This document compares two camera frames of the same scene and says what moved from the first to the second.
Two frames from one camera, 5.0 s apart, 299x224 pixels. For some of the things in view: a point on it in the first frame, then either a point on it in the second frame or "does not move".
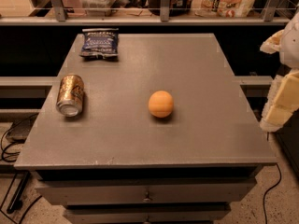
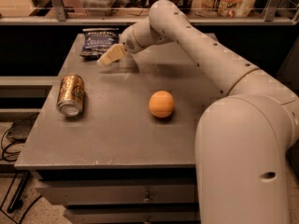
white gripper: [291, 44] -> [128, 42]
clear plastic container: [99, 1] does not move
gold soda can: [70, 95] does not move
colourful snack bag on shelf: [225, 1] does not move
